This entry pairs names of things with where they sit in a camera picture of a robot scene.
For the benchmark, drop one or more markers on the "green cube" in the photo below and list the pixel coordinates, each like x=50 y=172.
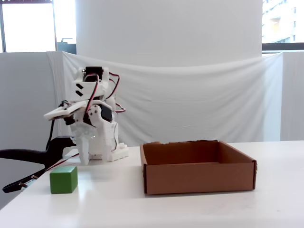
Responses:
x=63 y=180

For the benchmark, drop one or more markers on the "grey partition panel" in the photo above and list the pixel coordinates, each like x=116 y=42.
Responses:
x=23 y=99
x=293 y=95

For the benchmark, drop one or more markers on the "black table clamp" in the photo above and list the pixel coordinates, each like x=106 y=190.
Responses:
x=57 y=147

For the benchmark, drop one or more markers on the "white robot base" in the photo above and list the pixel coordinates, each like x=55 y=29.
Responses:
x=121 y=152

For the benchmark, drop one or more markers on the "motor controller board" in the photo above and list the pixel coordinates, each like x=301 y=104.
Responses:
x=29 y=181

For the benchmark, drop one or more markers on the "white backdrop cloth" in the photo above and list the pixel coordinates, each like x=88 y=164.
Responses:
x=190 y=99

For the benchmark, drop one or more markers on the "dark background object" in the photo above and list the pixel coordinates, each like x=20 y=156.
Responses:
x=64 y=44

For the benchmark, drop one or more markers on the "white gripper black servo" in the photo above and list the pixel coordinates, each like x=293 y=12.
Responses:
x=83 y=133

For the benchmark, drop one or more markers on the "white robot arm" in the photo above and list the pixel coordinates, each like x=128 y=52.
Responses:
x=90 y=89

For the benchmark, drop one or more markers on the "brown cardboard box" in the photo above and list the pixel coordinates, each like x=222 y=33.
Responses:
x=199 y=177

